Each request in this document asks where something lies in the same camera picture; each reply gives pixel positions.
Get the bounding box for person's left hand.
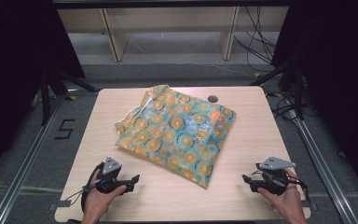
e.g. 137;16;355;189
81;185;128;217

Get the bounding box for orange-print teal plastic bag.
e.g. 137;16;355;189
115;84;237;190

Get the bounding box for grey cord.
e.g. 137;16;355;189
64;178;102;206

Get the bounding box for black curtain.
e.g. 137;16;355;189
271;0;358;198
0;0;87;185

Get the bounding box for black metal stand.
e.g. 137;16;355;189
250;59;304;121
40;66;98;126

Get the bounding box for person's right hand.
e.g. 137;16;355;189
256;168;307;218

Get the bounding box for bundle of black cables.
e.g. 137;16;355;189
232;6;278;73

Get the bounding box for thin white floor cable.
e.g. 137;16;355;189
164;60;254;78

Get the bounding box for aluminium floor rail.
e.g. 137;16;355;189
287;108;358;224
0;90;68;224

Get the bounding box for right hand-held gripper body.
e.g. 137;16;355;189
255;156;296;196

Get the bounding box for black floor cables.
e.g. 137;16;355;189
273;92;319;121

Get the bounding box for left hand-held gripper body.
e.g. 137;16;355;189
94;156;126;195

